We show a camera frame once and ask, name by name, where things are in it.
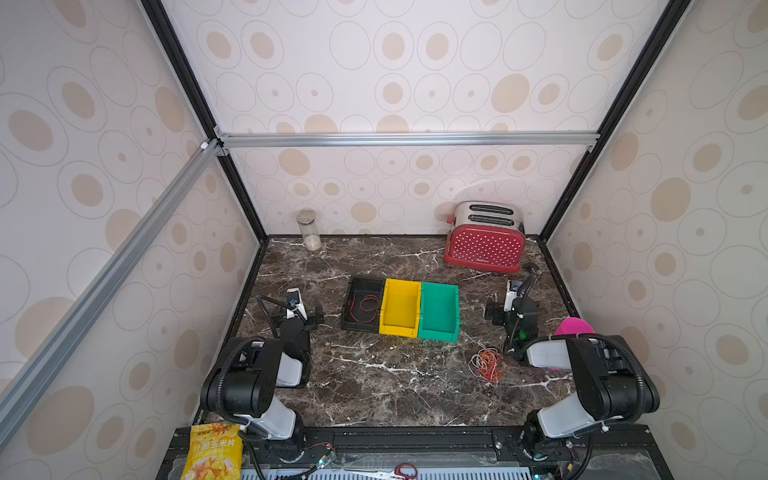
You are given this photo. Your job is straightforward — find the orange cable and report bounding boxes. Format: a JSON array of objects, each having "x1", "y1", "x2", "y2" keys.
[{"x1": 469, "y1": 347, "x2": 505, "y2": 384}]

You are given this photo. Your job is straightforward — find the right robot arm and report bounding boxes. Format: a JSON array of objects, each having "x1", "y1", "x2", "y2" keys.
[{"x1": 484, "y1": 296, "x2": 661, "y2": 446}]

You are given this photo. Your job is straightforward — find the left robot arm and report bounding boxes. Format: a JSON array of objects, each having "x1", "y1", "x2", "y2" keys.
[{"x1": 200, "y1": 308, "x2": 324, "y2": 448}]

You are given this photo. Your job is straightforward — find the pink plastic goblet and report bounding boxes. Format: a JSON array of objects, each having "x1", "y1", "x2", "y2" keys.
[{"x1": 554, "y1": 317, "x2": 594, "y2": 370}]

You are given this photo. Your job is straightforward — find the black plastic bin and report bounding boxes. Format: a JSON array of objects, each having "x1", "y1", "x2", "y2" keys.
[{"x1": 340, "y1": 276, "x2": 386, "y2": 334}]

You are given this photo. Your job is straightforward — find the green plastic bin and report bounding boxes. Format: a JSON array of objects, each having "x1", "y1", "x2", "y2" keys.
[{"x1": 418, "y1": 282, "x2": 460, "y2": 343}]

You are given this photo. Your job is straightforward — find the red polka dot toaster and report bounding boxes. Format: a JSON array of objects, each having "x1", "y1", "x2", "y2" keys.
[{"x1": 444, "y1": 201, "x2": 526, "y2": 273}]

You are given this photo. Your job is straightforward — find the yellow plastic bin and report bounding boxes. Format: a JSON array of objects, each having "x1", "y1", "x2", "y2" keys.
[{"x1": 379, "y1": 279, "x2": 422, "y2": 338}]

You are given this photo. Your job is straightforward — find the glass jar with lid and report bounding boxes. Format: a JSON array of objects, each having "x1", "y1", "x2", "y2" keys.
[{"x1": 296, "y1": 208, "x2": 322, "y2": 252}]

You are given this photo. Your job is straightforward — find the yellow snack bag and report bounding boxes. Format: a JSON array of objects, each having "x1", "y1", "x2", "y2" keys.
[{"x1": 181, "y1": 423, "x2": 243, "y2": 480}]

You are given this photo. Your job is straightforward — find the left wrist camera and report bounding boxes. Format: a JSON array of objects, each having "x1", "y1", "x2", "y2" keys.
[{"x1": 286, "y1": 288, "x2": 308, "y2": 322}]

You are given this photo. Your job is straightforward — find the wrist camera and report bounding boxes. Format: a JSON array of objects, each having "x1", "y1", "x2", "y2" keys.
[
  {"x1": 286, "y1": 288, "x2": 308, "y2": 322},
  {"x1": 503, "y1": 280, "x2": 522, "y2": 312}
]

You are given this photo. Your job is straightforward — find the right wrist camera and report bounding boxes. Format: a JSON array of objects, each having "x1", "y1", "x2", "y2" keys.
[{"x1": 503, "y1": 280, "x2": 522, "y2": 312}]

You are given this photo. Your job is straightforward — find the red cable in black bin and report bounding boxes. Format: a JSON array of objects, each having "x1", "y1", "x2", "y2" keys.
[{"x1": 349, "y1": 292, "x2": 382, "y2": 325}]

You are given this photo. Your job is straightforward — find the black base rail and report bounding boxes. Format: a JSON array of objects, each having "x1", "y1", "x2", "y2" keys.
[{"x1": 157, "y1": 424, "x2": 673, "y2": 480}]

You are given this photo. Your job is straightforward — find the red handled scissors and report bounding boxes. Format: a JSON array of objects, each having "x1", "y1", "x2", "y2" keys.
[{"x1": 369, "y1": 463, "x2": 419, "y2": 480}]

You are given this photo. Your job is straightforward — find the aluminium frame bar left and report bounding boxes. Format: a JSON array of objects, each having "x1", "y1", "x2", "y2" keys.
[{"x1": 1, "y1": 138, "x2": 223, "y2": 448}]

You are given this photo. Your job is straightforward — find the aluminium frame bar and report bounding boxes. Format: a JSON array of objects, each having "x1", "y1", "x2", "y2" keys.
[
  {"x1": 1, "y1": 138, "x2": 223, "y2": 448},
  {"x1": 220, "y1": 131, "x2": 600, "y2": 149}
]

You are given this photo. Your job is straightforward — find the aluminium frame bar back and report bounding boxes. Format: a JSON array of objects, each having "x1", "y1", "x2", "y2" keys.
[{"x1": 220, "y1": 131, "x2": 600, "y2": 149}]

